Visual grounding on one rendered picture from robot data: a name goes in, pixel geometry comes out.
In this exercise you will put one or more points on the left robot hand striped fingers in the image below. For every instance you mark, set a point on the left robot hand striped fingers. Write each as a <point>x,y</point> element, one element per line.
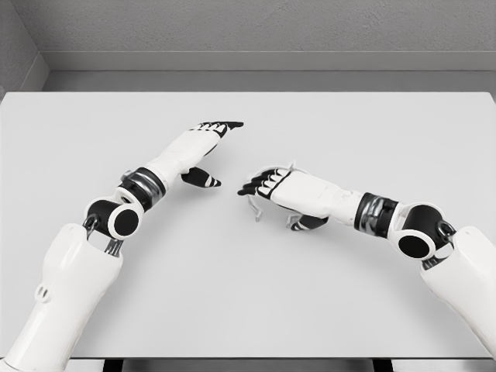
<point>193,147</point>

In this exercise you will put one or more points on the right robot hand striped fingers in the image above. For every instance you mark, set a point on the right robot hand striped fingers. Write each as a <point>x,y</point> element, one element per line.
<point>306,193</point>

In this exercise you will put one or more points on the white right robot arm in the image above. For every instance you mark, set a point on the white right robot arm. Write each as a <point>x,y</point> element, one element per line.
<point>461,279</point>

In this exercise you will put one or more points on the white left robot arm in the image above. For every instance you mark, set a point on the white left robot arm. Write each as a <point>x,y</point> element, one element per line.
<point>73,271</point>

